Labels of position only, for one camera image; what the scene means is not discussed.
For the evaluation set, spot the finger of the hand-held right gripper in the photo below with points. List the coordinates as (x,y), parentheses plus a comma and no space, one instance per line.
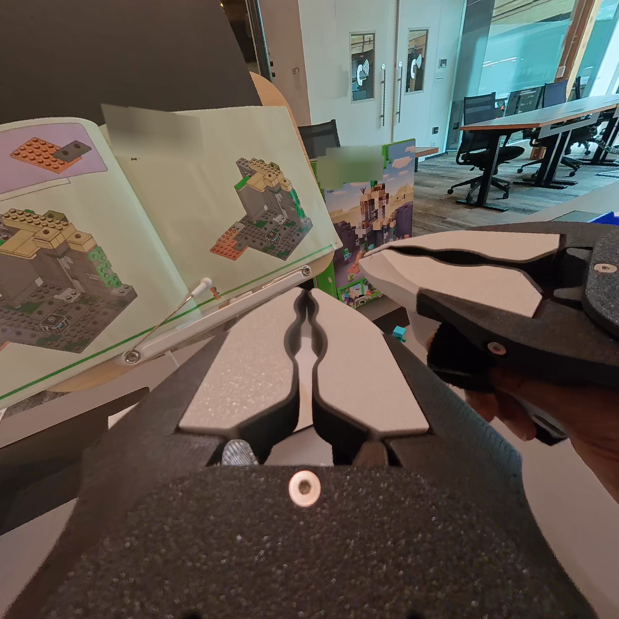
(507,246)
(474,285)

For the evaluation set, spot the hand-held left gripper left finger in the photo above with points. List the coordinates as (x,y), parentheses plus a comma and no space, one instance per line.
(242,377)

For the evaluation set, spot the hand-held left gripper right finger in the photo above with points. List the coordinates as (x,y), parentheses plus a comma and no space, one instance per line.
(372,382)

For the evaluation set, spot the pale green instruction booklet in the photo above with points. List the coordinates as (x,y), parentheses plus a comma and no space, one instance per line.
(193,193)

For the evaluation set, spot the grey desk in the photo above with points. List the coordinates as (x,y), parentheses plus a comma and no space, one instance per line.
(580,556)

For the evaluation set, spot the person's right hand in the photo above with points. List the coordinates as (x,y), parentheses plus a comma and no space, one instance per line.
(580,416)

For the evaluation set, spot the cyan-headed toy figure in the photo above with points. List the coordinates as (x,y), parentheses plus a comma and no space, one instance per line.
(400,333)

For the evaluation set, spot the blue plastic bin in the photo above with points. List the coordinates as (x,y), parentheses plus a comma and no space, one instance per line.
(604,217)

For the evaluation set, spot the green toy set box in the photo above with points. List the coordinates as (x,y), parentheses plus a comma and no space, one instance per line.
(367,217)

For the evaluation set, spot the long wooden table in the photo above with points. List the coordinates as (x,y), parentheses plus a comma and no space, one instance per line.
(556,112)

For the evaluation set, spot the white door with glass panel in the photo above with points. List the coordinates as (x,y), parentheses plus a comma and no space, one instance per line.
(358,121)
(420,121)

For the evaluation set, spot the black partition panel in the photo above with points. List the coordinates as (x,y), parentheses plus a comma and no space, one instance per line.
(121,53)

